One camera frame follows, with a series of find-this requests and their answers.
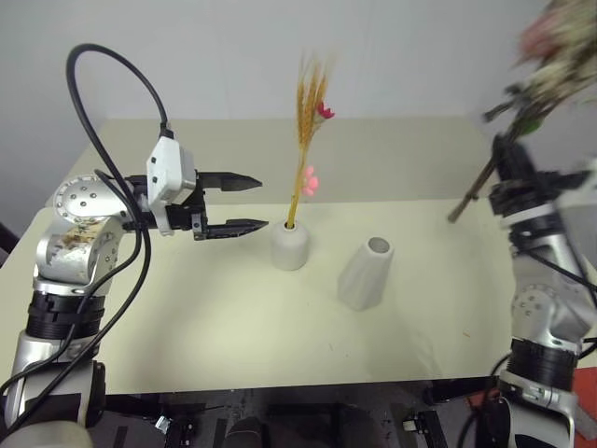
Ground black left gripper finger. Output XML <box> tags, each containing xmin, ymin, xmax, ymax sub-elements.
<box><xmin>199</xmin><ymin>171</ymin><xmax>264</xmax><ymax>194</ymax></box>
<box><xmin>206</xmin><ymin>217</ymin><xmax>271</xmax><ymax>240</ymax></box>

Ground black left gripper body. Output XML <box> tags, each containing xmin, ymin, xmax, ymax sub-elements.
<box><xmin>165</xmin><ymin>172</ymin><xmax>210</xmax><ymax>242</ymax></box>

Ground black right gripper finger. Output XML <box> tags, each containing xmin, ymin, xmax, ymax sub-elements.
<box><xmin>491</xmin><ymin>133</ymin><xmax>536</xmax><ymax>184</ymax></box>
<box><xmin>486</xmin><ymin>182</ymin><xmax>514</xmax><ymax>217</ymax></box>

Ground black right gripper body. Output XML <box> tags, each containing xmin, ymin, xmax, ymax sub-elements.
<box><xmin>488</xmin><ymin>161</ymin><xmax>592</xmax><ymax>219</ymax></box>

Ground pink and green flower bouquet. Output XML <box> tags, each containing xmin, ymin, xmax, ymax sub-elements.
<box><xmin>446</xmin><ymin>0</ymin><xmax>597</xmax><ymax>224</ymax></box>

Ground orange wheat flower bouquet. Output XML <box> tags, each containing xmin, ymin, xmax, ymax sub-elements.
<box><xmin>287</xmin><ymin>51</ymin><xmax>338</xmax><ymax>231</ymax></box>

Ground small round white vase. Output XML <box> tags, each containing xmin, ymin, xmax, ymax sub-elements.
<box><xmin>271</xmin><ymin>220</ymin><xmax>312</xmax><ymax>272</ymax></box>

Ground tall faceted white vase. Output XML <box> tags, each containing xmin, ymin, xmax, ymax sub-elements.
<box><xmin>337</xmin><ymin>235</ymin><xmax>396</xmax><ymax>312</ymax></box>

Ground dark rounded shape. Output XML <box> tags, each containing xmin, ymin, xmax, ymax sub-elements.
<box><xmin>223</xmin><ymin>416</ymin><xmax>268</xmax><ymax>448</ymax></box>

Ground red flat object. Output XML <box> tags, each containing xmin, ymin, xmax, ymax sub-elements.
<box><xmin>571</xmin><ymin>367</ymin><xmax>597</xmax><ymax>441</ymax></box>

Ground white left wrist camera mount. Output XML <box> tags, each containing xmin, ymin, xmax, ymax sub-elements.
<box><xmin>145</xmin><ymin>135</ymin><xmax>198</xmax><ymax>235</ymax></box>

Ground black table frame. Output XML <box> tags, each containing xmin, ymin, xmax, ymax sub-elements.
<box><xmin>103</xmin><ymin>375</ymin><xmax>503</xmax><ymax>448</ymax></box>

